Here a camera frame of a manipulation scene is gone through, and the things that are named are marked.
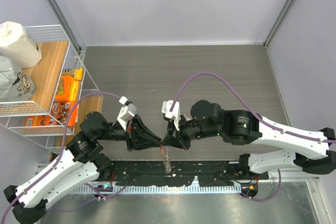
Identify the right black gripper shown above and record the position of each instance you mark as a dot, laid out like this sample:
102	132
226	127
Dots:
176	138

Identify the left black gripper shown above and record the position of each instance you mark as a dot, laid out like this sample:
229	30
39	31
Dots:
134	130

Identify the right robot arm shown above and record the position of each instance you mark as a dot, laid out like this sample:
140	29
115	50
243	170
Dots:
308	150

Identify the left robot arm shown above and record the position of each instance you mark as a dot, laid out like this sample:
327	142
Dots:
80	162

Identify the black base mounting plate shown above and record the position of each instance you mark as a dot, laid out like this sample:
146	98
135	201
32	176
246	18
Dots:
183	173

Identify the orange snack box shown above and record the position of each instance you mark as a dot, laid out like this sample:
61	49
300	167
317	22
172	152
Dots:
65	98

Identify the grey bag with cartoon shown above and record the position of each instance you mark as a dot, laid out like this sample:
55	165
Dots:
16	85

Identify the white paper towel roll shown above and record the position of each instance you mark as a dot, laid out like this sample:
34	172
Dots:
18	46

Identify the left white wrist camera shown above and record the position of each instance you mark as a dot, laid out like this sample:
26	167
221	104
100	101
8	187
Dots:
126	113

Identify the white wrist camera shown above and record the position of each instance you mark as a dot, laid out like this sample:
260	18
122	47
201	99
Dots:
172	112
126	113

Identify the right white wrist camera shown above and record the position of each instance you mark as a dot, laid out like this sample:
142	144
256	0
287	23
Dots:
172	112

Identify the white slotted cable duct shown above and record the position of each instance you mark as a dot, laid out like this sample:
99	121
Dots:
194	188

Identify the white wire shelf rack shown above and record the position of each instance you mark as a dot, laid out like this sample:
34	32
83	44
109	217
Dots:
59	52

